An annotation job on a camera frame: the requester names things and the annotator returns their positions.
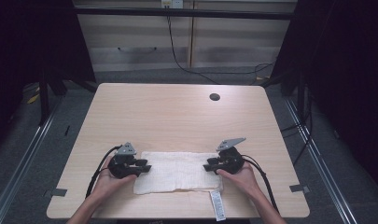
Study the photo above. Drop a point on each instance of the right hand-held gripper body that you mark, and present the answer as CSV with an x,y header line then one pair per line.
x,y
230,160

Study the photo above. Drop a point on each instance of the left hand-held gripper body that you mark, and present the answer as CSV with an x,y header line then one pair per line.
x,y
123,165

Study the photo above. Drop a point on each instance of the white towel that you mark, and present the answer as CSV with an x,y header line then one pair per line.
x,y
177,172

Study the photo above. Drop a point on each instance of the person's left hand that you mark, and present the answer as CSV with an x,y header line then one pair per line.
x,y
110,183

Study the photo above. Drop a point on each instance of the person's right hand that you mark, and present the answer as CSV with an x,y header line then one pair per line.
x,y
243,180

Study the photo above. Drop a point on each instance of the round dark table grommet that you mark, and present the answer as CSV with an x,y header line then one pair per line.
x,y
214,96

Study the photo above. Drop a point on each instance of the grey tape strip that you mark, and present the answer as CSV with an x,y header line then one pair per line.
x,y
299,188
56,192

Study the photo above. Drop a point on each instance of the black curtain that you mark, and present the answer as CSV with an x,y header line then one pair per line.
x,y
348,77
31,46

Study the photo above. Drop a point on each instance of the metal floor rail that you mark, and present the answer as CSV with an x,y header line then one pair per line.
x,y
25,161
320,161

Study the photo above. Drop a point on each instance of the black metal stand post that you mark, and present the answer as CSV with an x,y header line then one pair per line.
x,y
44,102

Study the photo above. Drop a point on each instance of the black horizontal frame bar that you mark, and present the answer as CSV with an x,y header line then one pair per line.
x,y
183,13

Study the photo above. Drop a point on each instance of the white wall power outlet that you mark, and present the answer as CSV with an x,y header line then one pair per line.
x,y
172,3

